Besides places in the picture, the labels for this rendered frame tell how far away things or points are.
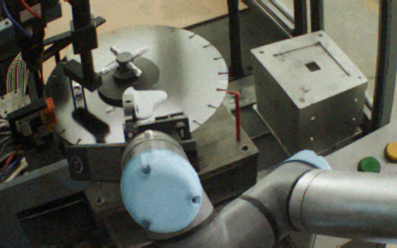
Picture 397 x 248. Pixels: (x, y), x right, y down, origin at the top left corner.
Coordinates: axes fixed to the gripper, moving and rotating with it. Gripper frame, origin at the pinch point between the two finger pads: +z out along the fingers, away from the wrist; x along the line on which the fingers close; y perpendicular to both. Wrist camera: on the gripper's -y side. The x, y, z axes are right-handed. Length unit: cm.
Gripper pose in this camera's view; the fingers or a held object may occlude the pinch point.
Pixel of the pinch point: (132, 134)
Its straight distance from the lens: 99.3
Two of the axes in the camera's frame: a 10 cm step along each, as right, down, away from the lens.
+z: -1.1, -1.6, 9.8
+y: 9.8, -1.6, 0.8
